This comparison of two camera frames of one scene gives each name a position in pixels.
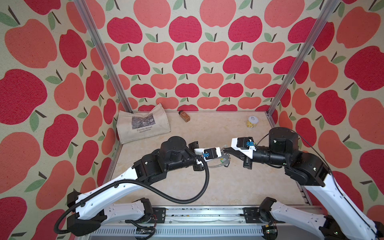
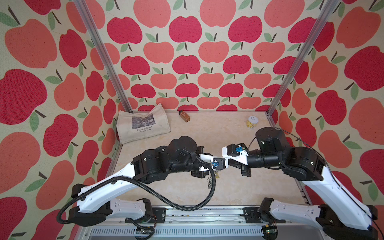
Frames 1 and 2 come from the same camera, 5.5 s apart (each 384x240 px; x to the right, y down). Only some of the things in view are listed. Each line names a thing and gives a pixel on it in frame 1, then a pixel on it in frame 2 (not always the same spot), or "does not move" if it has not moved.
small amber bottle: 184,116 does not move
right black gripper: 247,159 to 244,168
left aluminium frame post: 104,54 does not move
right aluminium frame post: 302,57 does not move
